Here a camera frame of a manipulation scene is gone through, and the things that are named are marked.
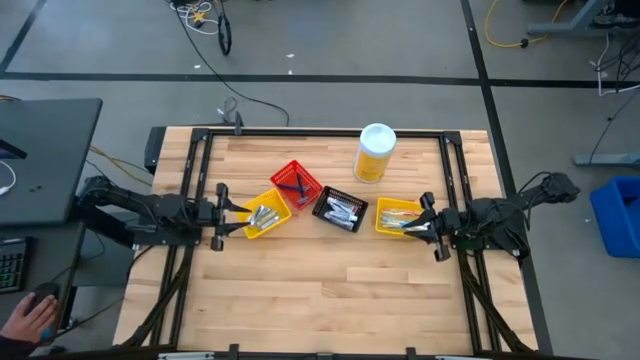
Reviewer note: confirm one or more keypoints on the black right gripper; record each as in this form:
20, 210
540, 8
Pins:
447, 222

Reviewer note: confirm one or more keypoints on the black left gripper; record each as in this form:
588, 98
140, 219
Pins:
210, 212

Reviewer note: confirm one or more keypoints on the bagged silver nail clipper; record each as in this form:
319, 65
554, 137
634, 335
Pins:
273, 224
268, 220
256, 214
262, 216

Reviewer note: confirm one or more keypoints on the blue disposable razor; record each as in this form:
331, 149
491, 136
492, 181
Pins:
300, 182
285, 187

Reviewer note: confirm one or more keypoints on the white purple toothpaste tube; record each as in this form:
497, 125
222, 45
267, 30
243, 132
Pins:
351, 210
342, 225

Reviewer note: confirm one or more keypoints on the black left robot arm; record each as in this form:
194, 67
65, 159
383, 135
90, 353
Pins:
150, 205

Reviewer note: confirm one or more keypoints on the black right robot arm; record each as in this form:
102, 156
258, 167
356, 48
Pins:
500, 215

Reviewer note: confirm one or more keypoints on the yellow plastic basket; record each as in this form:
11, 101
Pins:
272, 197
387, 202

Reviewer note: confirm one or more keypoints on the red plastic basket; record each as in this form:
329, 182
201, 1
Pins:
285, 175

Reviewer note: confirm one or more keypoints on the black plastic basket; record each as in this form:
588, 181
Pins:
345, 195

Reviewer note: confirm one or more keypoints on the yellow wipes canister white lid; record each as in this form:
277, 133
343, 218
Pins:
375, 150

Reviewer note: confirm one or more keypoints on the silver aluminium extrusion bar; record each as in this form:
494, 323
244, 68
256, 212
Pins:
185, 356
462, 358

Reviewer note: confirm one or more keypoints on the dark grey desk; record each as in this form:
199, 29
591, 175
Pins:
55, 260

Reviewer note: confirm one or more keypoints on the blue plastic bin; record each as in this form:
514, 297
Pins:
617, 215

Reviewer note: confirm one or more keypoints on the black desk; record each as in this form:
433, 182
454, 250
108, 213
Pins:
50, 165

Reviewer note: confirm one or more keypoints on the grey desk foot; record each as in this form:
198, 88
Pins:
610, 160

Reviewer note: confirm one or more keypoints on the black glowing computer mouse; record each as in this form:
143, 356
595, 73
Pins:
45, 290

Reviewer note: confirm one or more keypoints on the black computer keyboard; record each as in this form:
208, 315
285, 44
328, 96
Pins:
15, 265

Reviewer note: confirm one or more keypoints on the person's hand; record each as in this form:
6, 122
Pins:
27, 320

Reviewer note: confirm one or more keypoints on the grey desk leg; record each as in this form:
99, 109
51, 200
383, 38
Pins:
575, 27

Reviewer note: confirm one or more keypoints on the person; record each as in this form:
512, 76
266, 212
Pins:
10, 347

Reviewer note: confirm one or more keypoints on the person's shoe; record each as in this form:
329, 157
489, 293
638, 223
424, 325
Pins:
612, 21

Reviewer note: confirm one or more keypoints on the black frame clamp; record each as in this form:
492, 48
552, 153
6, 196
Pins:
238, 122
233, 351
411, 352

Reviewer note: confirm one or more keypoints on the black aluminium table frame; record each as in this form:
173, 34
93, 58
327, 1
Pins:
325, 133

